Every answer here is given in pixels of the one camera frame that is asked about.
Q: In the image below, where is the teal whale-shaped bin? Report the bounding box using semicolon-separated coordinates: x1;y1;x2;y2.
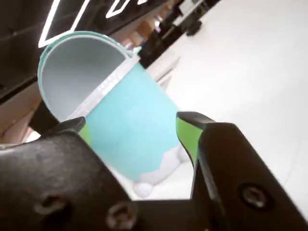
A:
37;31;191;199

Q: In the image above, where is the white led light strip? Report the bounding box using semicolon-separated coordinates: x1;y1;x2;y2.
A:
38;0;154;49

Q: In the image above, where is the silver table cable cover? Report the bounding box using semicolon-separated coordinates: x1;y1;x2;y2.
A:
147;56;181;90

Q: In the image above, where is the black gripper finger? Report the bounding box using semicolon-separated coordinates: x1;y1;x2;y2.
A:
175;111;308;231
0;116;145;231

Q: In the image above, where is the small black device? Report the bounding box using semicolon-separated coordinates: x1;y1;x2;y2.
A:
186;20;203;37

